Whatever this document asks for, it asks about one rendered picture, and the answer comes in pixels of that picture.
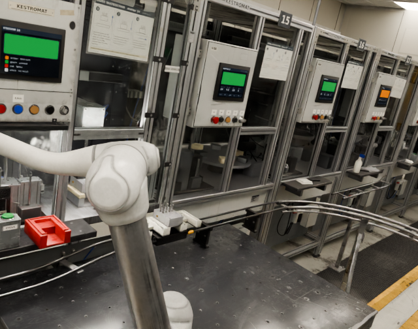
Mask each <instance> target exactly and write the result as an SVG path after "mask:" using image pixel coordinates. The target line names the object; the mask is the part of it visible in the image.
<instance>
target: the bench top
mask: <svg viewBox="0 0 418 329"><path fill-rule="evenodd" d="M195 235H196V232H194V233H192V234H187V238H185V239H182V240H178V241H175V242H170V243H166V244H163V245H159V246H156V245H154V244H152V245H153V250H154V253H155V259H156V263H157V268H158V271H159V276H160V280H161V286H162V289H163V292H166V291H175V292H179V293H181V294H183V295H184V296H185V297H186V298H187V299H188V300H189V303H190V304H191V308H192V311H193V322H192V327H191V329H362V328H364V327H365V326H366V325H367V324H368V323H369V322H370V321H372V320H373V319H374V318H375V316H376V315H377V314H378V311H377V310H376V309H374V308H373V307H370V306H369V305H367V304H365V303H364V302H362V301H360V300H358V299H357V298H355V297H354V296H352V295H350V294H348V293H346V292H345V291H343V290H342V289H339V288H338V287H336V286H335V285H333V284H331V283H329V282H328V281H326V280H324V279H323V278H321V277H319V276H318V275H315V274H314V273H312V272H311V271H309V270H307V269H305V268H303V267H302V266H300V265H299V264H297V263H296V262H293V261H292V260H290V259H288V258H287V257H285V256H283V255H282V254H280V253H278V252H277V251H275V250H273V249H271V248H269V247H268V246H266V245H265V244H263V243H261V242H259V241H258V240H256V239H255V238H252V237H251V236H249V235H247V234H246V233H244V232H242V231H241V230H239V229H237V228H235V227H234V226H232V225H230V224H226V225H221V226H218V227H214V228H213V231H210V237H209V240H208V245H209V248H205V247H203V246H202V245H200V244H199V243H197V242H196V241H195V240H193V238H194V237H195ZM278 257H281V258H278ZM82 269H83V272H81V273H79V274H77V273H76V272H75V273H73V274H70V275H68V276H66V277H63V278H61V279H59V280H57V281H54V282H52V283H49V284H47V285H44V286H41V287H38V288H35V289H32V290H28V291H25V292H21V293H18V294H14V295H12V296H7V297H5V298H1V299H0V325H1V326H2V328H3V329H135V327H134V324H133V320H132V317H131V312H130V309H129V304H128V301H127V297H126V293H125V289H124V286H123V281H122V278H121V274H120V269H119V266H118V261H117V258H116V254H114V255H110V256H109V257H106V258H103V259H101V260H99V261H97V262H94V263H93V264H90V265H89V266H86V267H85V268H82ZM69 271H71V270H70V269H69V268H67V267H66V266H64V265H62V266H58V267H55V268H50V269H47V270H43V271H39V272H35V273H32V274H27V275H23V276H20V277H15V278H12V279H8V280H4V281H0V294H4V293H7V292H11V291H14V290H18V289H22V288H26V287H29V286H32V285H36V284H38V283H42V282H44V281H47V280H49V279H52V278H55V277H57V276H59V275H62V274H64V273H66V272H69ZM271 276H274V278H272V277H271ZM246 288H248V289H249V290H246ZM316 291H318V292H319V293H316Z"/></svg>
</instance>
